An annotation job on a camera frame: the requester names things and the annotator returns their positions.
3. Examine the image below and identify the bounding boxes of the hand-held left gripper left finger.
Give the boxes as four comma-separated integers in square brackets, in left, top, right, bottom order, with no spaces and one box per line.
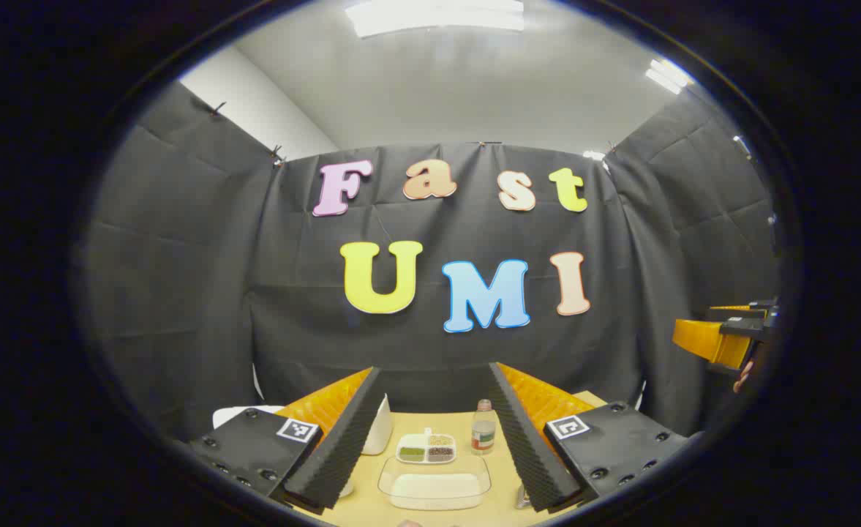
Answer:
[189,366,388,513]

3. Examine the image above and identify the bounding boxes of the white rice cooker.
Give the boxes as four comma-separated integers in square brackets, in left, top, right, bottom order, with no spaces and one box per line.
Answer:
[212,405,354,500]

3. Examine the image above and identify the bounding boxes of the clear plastic rice container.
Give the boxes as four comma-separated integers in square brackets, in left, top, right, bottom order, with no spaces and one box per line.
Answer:
[377,454,492,511]

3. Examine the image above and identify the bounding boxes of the black backdrop cloth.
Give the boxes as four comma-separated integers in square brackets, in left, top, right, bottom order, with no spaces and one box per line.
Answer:
[83,81,782,440]

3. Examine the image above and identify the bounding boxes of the white divided grain dish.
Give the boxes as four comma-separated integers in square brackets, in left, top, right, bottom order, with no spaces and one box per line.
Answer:
[396,428,457,466]

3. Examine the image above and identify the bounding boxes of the ceiling light panel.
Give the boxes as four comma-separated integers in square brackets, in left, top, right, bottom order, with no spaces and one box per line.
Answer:
[646,59,694,94]

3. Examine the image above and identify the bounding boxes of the glass bottle with red label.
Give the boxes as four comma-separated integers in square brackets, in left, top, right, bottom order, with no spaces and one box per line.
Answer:
[472,399,497,456]

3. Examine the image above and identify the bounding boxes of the white toaster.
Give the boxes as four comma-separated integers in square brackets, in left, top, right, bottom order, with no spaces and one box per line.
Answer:
[361,394,394,456]

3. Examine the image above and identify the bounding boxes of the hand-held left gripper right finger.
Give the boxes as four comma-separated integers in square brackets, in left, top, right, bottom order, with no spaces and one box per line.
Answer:
[487,362,691,513]

